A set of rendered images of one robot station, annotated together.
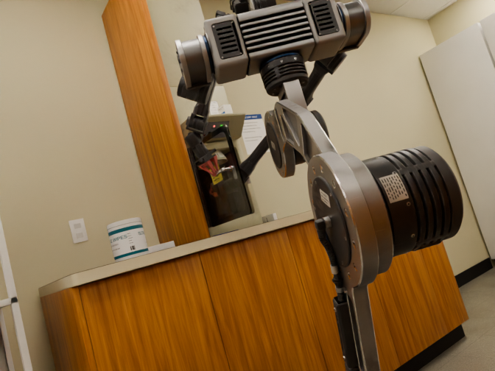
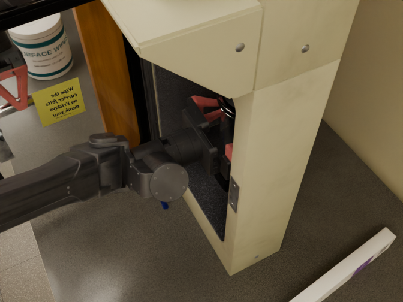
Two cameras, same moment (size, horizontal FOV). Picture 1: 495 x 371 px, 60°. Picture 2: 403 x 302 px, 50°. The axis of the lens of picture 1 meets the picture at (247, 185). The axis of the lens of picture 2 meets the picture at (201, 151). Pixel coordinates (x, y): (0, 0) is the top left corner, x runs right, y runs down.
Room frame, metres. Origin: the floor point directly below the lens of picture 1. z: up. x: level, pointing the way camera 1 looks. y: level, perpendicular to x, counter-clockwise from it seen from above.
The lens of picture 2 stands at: (2.17, -0.34, 1.71)
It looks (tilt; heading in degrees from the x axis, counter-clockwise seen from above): 52 degrees down; 98
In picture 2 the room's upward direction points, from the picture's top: straight up
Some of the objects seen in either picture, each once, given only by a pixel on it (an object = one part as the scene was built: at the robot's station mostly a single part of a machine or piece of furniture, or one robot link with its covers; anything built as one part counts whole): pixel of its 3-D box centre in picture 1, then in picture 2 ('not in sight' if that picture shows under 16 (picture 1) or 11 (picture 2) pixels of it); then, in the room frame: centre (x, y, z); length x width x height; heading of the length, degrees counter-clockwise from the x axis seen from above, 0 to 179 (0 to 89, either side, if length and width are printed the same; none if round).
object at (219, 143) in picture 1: (218, 177); (60, 111); (1.87, 0.12, 1.19); 0.30 x 0.01 x 0.40; 42
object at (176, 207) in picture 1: (149, 112); not in sight; (2.08, 0.38, 1.64); 0.49 x 0.03 x 1.40; 36
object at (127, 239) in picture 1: (128, 240); not in sight; (1.63, 0.50, 1.02); 0.13 x 0.13 x 0.15
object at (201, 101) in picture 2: not in sight; (214, 117); (2.12, 0.15, 1.17); 0.09 x 0.07 x 0.07; 35
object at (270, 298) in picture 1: (285, 319); not in sight; (2.24, 0.00, 0.45); 2.05 x 0.67 x 0.90; 126
